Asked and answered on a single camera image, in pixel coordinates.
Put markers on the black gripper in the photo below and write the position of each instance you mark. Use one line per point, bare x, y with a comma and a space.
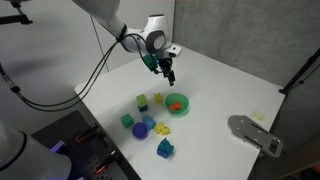
160, 62

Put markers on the orange toy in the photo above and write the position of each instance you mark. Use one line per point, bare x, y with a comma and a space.
175, 106

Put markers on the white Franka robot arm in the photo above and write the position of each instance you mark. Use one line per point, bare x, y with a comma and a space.
106, 16

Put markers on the yellow star toy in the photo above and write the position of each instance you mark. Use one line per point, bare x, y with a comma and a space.
158, 97

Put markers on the green plastic bowl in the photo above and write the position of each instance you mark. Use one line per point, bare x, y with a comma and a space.
182, 110

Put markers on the light blue toy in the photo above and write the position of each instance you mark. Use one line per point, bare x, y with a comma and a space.
149, 122

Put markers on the yellow animal toy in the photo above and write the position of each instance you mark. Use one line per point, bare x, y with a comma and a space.
161, 128

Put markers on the teal toy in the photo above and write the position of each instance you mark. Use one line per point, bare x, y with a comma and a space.
166, 145

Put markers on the light green block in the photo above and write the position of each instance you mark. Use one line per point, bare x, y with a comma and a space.
142, 100

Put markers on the green cube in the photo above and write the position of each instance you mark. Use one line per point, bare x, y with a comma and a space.
127, 120

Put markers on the purple ball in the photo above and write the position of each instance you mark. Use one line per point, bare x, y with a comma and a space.
139, 130

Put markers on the pale yellow sticker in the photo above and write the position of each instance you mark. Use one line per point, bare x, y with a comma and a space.
257, 115

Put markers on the grey metal mounting plate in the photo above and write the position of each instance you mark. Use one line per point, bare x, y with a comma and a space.
253, 134

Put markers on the black perforated board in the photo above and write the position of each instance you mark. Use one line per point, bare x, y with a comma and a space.
85, 156

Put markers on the purple lit strip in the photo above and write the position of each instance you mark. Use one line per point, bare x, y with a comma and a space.
57, 146

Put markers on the black tripod pole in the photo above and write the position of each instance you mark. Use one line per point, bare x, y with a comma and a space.
301, 73

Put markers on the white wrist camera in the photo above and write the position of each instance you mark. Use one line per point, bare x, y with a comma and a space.
174, 51

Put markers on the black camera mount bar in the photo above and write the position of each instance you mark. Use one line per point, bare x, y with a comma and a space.
16, 20

